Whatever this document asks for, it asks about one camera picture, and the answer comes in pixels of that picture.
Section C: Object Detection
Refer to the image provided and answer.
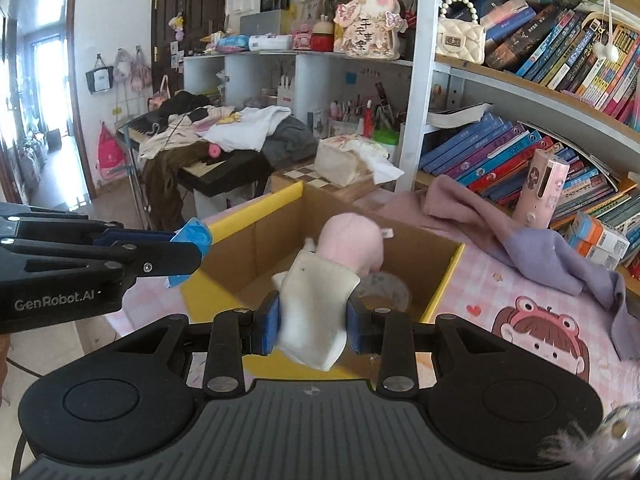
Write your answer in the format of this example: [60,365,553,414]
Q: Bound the pink red bag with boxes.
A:
[96,122,127,181]

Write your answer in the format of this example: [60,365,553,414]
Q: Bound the tissue pack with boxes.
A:
[314,135,405,187]

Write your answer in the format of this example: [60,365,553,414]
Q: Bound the open white book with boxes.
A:
[427,102,493,130]

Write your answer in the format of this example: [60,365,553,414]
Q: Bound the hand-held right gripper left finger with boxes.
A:
[107,290,281,393]

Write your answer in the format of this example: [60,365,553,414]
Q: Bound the row of colourful books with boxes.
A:
[482,0,640,133]

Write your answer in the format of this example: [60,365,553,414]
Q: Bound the row of blue books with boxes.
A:
[419,112,626,221]

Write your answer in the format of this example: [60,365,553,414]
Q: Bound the yellow cardboard box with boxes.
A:
[181,180,466,381]

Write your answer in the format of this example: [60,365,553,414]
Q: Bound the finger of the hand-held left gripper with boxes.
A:
[0,241,203,282]
[0,202,176,249]

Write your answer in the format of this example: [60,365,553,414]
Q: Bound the black white tote bag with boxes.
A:
[85,55,115,95]

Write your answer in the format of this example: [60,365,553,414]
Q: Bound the blue wipes pack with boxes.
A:
[212,34,251,53]

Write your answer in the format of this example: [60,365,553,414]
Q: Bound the grey garment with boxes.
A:
[260,117,321,168]

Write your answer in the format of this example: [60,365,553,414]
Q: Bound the pink handheld fan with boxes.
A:
[512,150,571,231]

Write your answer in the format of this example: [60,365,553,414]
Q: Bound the cream quilted handbag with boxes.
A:
[436,0,487,65]

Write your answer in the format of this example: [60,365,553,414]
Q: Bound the pink checked tablecloth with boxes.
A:
[120,200,640,411]

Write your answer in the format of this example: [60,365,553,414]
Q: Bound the pink plush sign decoration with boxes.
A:
[333,0,407,61]

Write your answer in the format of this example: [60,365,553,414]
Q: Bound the pink hanging bags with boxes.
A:
[114,47,152,92]

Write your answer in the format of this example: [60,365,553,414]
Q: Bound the white roll box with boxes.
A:
[248,34,294,52]

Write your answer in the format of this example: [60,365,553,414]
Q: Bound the purple cloth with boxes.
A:
[380,175,640,361]

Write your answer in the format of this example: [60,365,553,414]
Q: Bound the white desk shelf unit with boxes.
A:
[182,50,416,131]

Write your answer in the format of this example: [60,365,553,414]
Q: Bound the white shirt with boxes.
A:
[205,105,291,153]

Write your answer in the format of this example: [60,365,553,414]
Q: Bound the dark wooden door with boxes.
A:
[150,0,231,96]

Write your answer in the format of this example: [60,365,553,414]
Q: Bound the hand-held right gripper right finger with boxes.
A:
[345,292,526,395]

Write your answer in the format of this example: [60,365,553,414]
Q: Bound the wooden chessboard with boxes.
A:
[272,157,396,203]

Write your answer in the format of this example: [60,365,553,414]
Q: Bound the grey box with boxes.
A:
[239,10,293,36]

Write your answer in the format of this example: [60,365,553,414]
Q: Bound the white red desk organizer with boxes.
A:
[276,75,297,108]

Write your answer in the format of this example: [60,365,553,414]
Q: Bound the pink tin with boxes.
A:
[292,22,318,51]

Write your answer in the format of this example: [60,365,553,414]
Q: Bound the pink plush toy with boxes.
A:
[272,212,393,372]

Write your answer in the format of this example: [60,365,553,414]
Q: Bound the white pen cup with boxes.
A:
[327,100,366,137]

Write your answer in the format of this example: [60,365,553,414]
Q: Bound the orange blue medicine box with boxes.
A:
[575,240,626,272]
[570,212,631,261]

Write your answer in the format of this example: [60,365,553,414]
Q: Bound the blue plastic packet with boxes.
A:
[167,217,212,289]

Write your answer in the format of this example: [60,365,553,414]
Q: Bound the brown garment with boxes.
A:
[142,142,211,231]

